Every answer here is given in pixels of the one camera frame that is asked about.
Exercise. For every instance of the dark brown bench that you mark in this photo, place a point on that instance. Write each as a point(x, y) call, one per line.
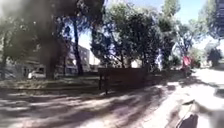
point(121, 76)

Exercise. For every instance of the building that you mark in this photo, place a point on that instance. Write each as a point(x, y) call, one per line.
point(84, 57)

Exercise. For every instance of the row of trees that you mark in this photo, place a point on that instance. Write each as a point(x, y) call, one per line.
point(133, 33)

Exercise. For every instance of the pale paved path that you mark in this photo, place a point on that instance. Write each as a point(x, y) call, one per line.
point(133, 106)

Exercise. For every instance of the grass strip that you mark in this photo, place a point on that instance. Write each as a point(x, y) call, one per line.
point(50, 83)

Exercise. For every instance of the person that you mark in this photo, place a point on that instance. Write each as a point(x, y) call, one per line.
point(186, 61)

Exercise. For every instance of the white car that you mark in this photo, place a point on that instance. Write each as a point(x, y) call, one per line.
point(36, 74)

